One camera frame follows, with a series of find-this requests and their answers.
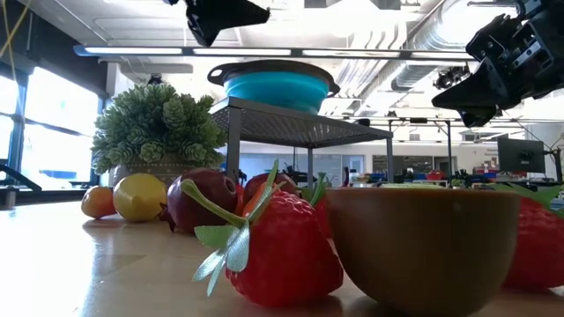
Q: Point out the yellow plastic lemon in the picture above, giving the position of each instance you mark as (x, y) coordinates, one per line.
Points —
(138, 198)

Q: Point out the black computer monitor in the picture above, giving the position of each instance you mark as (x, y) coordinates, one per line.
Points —
(522, 154)

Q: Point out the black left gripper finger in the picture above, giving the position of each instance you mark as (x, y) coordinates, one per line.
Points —
(220, 15)

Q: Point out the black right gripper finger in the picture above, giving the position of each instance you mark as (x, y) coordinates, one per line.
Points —
(480, 92)
(478, 118)

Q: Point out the grey perforated metal shelf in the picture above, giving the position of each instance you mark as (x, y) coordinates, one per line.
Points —
(286, 127)

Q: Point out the red plastic strawberry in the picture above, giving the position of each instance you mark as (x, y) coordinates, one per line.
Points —
(537, 246)
(321, 216)
(286, 255)

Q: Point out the halved lime with strawberries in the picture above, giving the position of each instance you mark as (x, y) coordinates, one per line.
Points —
(418, 251)

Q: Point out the black aluminium table frame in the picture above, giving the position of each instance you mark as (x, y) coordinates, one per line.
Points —
(17, 178)

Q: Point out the small orange fruit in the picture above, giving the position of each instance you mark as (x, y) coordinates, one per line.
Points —
(98, 202)

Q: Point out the blue collapsible colander bowl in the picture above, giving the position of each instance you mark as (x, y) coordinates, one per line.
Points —
(277, 90)

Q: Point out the black ceiling spotlight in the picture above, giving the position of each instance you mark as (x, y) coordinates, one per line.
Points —
(449, 78)

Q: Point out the green artificial succulent plant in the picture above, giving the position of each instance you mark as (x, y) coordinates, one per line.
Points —
(154, 123)

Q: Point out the long ceiling light strip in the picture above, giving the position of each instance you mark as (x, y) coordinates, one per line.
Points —
(242, 52)

